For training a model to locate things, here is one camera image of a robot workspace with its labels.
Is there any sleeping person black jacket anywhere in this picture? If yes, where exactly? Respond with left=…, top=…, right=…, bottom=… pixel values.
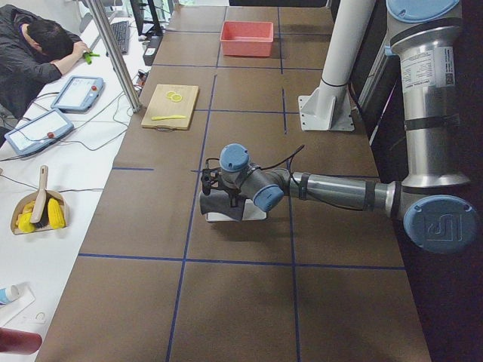
left=1, top=5, right=90, bottom=120

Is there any yellow plastic knife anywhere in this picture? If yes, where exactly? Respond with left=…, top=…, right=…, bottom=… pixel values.
left=151, top=115, right=187, bottom=121

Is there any pink plastic bin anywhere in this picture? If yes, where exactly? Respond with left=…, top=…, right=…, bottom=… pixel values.
left=220, top=21, right=274, bottom=57

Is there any aluminium frame post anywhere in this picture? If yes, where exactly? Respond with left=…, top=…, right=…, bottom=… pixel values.
left=86, top=0, right=142, bottom=113

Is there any teach pendant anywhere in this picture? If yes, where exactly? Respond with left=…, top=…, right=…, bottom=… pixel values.
left=5, top=109, right=74, bottom=156
left=51, top=76, right=104, bottom=113

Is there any black power box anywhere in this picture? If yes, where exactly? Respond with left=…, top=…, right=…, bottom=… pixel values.
left=143, top=36, right=162, bottom=66

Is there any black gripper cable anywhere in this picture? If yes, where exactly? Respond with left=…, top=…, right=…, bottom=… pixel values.
left=205, top=144, right=306, bottom=189

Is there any wooden handled brush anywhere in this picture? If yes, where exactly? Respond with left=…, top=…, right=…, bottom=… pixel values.
left=30, top=165, right=48, bottom=229

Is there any far teach pendant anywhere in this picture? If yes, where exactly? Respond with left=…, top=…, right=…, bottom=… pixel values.
left=51, top=76, right=104, bottom=113

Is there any bamboo cutting board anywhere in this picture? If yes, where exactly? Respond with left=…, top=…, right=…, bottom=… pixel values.
left=141, top=84, right=199, bottom=130

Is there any white blue tube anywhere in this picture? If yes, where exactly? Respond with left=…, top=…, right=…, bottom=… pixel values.
left=0, top=285, right=20, bottom=306

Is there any black keyboard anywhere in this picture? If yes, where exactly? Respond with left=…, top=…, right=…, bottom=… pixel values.
left=110, top=20, right=130, bottom=54

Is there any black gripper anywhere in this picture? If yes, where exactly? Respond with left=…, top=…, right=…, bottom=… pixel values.
left=201, top=167, right=238, bottom=207

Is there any green toy object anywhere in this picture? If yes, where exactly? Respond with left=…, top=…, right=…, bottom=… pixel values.
left=82, top=52, right=100, bottom=65

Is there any white rack tray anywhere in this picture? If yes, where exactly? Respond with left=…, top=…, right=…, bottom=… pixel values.
left=205, top=199, right=267, bottom=222

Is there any near teach pendant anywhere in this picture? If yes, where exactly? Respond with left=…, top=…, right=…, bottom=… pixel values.
left=5, top=109, right=74, bottom=156

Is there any yellow toy corn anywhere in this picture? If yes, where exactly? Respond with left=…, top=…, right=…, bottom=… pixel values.
left=48, top=198, right=66, bottom=229

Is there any grey wiping cloth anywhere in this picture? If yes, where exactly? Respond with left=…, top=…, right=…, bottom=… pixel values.
left=199, top=190, right=246, bottom=215

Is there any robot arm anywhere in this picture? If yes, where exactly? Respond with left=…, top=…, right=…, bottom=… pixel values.
left=199, top=1, right=481, bottom=254

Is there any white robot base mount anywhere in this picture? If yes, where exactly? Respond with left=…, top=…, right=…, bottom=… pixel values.
left=298, top=0, right=376, bottom=132

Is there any beige dustpan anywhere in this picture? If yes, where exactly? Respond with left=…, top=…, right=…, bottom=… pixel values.
left=11, top=189, right=69, bottom=235

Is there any red cylinder bottle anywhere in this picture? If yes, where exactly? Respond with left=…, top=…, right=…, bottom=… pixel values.
left=1, top=328, right=43, bottom=355

